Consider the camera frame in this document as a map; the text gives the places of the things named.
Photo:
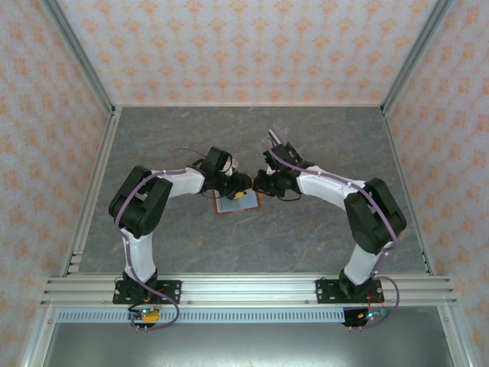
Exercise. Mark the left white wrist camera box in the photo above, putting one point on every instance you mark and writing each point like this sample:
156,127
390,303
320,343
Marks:
230,165

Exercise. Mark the right controller board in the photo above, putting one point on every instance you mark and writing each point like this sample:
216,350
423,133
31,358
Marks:
366,316

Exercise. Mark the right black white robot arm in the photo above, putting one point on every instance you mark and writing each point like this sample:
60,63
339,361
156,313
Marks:
374,214

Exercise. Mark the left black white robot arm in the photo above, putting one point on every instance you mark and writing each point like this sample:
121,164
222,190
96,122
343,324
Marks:
141,199

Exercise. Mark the controller board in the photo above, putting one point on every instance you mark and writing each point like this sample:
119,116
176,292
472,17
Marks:
366,316
153,315

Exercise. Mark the long aluminium base rail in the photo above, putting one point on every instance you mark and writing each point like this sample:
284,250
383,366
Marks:
248,290

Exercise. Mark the aluminium side rail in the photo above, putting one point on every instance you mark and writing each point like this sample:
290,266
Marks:
108,139
393,139

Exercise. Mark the black card white mark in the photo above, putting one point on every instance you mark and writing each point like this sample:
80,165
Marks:
294,153

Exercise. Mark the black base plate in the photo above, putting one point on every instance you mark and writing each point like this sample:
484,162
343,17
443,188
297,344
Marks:
326,292
170,292

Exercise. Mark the aluminium frame bar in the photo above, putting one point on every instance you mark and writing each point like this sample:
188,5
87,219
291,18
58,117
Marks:
38,340
456,340

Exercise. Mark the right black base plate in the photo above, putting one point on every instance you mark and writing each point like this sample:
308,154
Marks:
326,292

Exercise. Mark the grey metal panel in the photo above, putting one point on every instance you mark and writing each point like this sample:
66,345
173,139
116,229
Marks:
248,344

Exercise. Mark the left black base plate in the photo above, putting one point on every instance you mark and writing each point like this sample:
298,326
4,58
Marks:
170,292

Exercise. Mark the left controller board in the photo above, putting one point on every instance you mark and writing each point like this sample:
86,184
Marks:
153,315

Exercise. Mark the aluminium corner post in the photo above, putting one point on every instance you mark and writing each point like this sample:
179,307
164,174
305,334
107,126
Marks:
79,53
414,53

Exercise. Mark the brown leather card holder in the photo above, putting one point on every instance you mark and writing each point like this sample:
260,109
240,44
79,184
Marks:
237,212

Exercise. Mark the blue credit card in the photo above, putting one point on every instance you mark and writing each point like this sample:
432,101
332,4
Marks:
250,204

